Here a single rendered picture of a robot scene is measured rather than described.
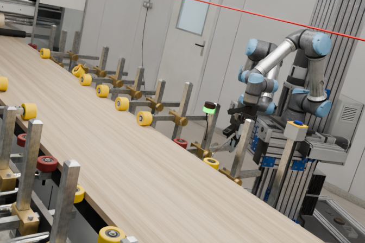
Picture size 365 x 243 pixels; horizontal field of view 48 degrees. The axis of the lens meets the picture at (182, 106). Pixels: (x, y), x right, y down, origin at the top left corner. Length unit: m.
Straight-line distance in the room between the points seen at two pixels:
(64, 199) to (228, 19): 4.68
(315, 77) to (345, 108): 0.60
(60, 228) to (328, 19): 2.20
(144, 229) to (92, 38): 6.71
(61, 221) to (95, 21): 6.80
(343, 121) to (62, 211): 2.25
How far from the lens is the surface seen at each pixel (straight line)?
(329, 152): 2.74
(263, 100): 2.55
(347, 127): 3.11
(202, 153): 2.29
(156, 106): 2.59
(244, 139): 2.08
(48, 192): 1.84
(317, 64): 2.46
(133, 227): 1.38
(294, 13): 5.12
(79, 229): 1.62
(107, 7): 7.64
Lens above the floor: 1.63
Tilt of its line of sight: 14 degrees down
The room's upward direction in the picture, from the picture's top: 14 degrees clockwise
